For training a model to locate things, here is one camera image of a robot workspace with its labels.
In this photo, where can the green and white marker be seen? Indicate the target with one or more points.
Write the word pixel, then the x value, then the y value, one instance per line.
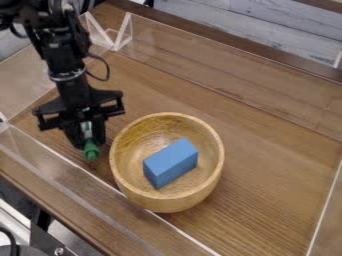
pixel 91 149

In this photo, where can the clear acrylic tray wall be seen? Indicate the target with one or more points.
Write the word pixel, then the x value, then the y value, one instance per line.
pixel 276 113

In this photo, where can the black metal table bracket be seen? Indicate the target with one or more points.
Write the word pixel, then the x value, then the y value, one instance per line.
pixel 41 240

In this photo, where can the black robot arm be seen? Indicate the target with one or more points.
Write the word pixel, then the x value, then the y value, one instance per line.
pixel 49 24

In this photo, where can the brown wooden bowl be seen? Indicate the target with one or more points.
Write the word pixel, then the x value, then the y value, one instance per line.
pixel 140 139

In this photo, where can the blue rectangular block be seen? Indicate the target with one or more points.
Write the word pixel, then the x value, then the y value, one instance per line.
pixel 169 163

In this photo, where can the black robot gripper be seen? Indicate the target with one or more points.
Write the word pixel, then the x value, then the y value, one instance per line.
pixel 80 103

